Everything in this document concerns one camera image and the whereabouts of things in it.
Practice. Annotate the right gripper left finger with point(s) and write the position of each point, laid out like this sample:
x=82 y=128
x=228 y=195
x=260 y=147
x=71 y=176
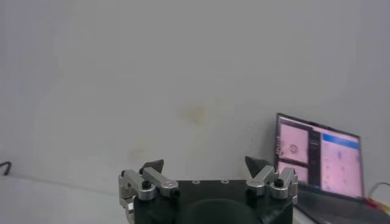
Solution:
x=155 y=180

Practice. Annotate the open dark laptop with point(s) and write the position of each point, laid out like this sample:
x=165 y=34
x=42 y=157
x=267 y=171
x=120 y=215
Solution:
x=335 y=161

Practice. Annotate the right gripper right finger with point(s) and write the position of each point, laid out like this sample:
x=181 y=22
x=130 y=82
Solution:
x=262 y=180

